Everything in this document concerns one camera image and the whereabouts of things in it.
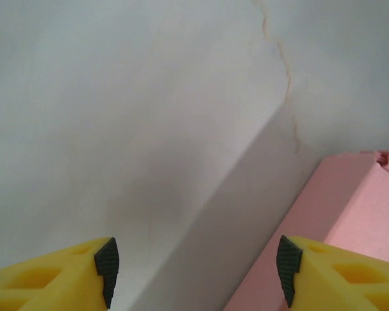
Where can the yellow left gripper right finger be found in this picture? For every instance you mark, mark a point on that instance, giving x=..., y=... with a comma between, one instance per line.
x=343, y=285

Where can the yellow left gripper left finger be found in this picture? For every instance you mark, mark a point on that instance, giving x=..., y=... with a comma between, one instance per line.
x=52, y=285

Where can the pink paper box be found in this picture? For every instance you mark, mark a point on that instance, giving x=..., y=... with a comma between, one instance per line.
x=360, y=201

